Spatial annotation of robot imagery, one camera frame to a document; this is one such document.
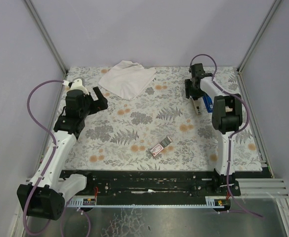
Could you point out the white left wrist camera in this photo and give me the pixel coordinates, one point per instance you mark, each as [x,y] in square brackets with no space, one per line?
[76,84]

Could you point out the right aluminium frame post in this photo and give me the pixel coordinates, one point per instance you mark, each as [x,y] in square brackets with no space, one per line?
[265,23]

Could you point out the left aluminium frame post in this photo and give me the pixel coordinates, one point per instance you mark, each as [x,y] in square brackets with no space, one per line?
[45,35]

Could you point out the white folded cloth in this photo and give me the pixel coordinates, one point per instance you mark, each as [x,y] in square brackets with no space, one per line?
[127,79]

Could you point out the blue stapler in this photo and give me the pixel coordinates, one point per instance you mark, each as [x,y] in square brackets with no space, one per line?
[208,103]

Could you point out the white slotted cable duct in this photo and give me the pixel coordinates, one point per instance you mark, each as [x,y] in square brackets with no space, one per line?
[80,202]

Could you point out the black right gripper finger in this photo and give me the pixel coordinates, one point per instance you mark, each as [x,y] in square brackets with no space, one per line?
[201,94]
[188,87]

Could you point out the beige stapler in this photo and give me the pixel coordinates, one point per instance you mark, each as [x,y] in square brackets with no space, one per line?
[196,105]

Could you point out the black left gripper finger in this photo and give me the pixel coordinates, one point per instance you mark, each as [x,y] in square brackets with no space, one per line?
[98,106]
[100,97]

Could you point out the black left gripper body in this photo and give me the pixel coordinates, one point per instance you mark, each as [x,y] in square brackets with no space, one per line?
[95,102]

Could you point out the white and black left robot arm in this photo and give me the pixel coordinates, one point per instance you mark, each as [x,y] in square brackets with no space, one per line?
[44,197]

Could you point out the aluminium frame post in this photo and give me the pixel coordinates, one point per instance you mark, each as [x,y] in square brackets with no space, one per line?
[45,35]
[265,23]

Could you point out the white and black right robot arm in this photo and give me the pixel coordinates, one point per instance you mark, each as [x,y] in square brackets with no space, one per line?
[226,118]

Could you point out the red and white staple box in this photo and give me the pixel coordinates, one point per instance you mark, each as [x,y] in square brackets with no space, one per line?
[160,146]

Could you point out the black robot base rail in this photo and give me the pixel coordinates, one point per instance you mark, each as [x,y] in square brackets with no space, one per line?
[145,187]

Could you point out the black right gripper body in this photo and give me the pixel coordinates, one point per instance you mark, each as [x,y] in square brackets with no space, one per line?
[190,87]

